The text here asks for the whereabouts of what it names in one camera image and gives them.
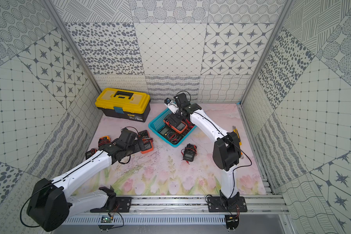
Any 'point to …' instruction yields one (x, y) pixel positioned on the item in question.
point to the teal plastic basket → (158, 122)
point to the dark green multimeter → (171, 134)
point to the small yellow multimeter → (104, 140)
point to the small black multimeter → (189, 153)
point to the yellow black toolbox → (130, 105)
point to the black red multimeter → (90, 153)
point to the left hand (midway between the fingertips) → (137, 143)
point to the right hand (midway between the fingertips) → (177, 115)
